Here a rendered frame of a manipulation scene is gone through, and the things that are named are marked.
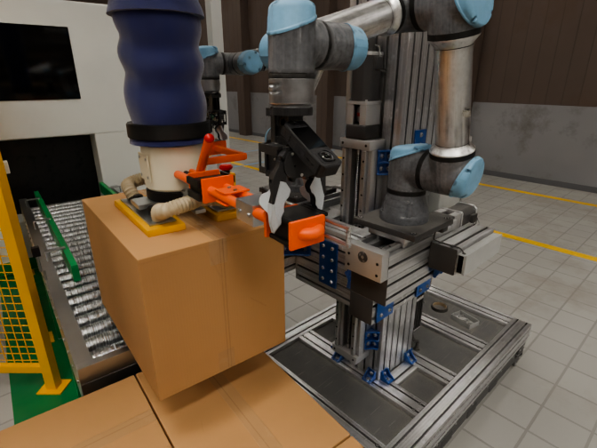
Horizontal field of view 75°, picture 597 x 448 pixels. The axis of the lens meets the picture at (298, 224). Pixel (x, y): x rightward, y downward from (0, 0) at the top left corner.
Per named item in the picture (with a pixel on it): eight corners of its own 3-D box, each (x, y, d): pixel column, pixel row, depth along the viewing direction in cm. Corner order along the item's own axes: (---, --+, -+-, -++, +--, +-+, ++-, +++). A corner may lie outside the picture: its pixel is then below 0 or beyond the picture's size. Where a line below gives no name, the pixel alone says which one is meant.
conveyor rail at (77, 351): (24, 223, 301) (18, 199, 294) (32, 221, 304) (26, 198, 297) (85, 415, 129) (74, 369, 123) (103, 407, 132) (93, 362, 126)
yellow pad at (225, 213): (173, 196, 134) (171, 181, 133) (200, 190, 140) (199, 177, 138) (217, 222, 109) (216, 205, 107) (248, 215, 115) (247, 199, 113)
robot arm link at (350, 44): (328, 28, 75) (283, 22, 68) (374, 22, 67) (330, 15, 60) (326, 72, 78) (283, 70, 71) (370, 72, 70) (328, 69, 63)
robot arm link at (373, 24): (396, -20, 100) (247, 26, 76) (435, -28, 92) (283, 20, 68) (400, 28, 106) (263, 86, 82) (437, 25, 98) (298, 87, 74)
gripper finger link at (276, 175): (282, 206, 68) (297, 158, 67) (287, 208, 67) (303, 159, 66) (260, 200, 65) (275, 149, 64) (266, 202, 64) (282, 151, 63)
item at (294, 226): (264, 236, 71) (263, 210, 70) (296, 228, 75) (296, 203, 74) (290, 252, 65) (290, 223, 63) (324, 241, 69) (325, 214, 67)
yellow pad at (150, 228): (114, 205, 124) (112, 190, 122) (147, 200, 129) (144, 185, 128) (147, 238, 98) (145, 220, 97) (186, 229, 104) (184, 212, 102)
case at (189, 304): (102, 303, 144) (81, 198, 130) (202, 272, 167) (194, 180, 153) (159, 402, 100) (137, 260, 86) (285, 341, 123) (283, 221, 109)
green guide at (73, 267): (24, 204, 297) (21, 192, 294) (40, 201, 303) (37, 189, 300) (56, 287, 179) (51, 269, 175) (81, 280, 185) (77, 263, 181)
